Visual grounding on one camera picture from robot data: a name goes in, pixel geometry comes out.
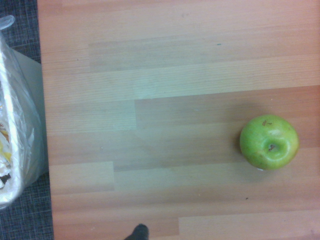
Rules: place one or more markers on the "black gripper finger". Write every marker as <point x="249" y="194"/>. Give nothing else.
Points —
<point x="139" y="233"/>

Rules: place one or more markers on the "green apple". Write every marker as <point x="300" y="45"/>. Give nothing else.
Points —
<point x="269" y="142"/>

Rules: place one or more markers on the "crumpled paper trash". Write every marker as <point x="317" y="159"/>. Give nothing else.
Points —
<point x="4" y="150"/>

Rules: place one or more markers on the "wooden coffee table black legs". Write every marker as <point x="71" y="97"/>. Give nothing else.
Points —
<point x="175" y="75"/>

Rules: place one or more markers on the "trash bin with plastic liner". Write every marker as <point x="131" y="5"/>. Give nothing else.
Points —
<point x="17" y="105"/>

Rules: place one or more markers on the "beige plastic trash bin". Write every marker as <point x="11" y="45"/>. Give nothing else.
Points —
<point x="30" y="82"/>

